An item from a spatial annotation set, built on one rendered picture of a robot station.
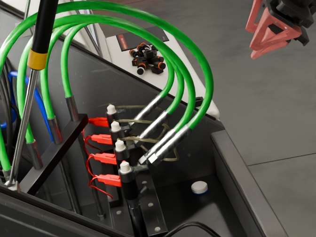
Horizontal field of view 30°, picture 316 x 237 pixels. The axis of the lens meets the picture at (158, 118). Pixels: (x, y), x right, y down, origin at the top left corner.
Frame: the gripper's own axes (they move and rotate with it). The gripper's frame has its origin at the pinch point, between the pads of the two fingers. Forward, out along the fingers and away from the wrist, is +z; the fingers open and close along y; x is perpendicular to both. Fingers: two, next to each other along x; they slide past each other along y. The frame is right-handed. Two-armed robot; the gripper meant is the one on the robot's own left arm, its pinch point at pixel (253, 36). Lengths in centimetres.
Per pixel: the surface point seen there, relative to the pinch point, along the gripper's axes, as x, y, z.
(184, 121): 3.7, -3.7, 24.2
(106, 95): -4.4, -23.1, 41.6
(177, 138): 0.5, 4.3, 22.3
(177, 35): -9.9, -1.0, 7.1
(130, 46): 13, -78, 61
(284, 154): 132, -126, 105
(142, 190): 0.7, 7.8, 34.2
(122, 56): 11, -72, 62
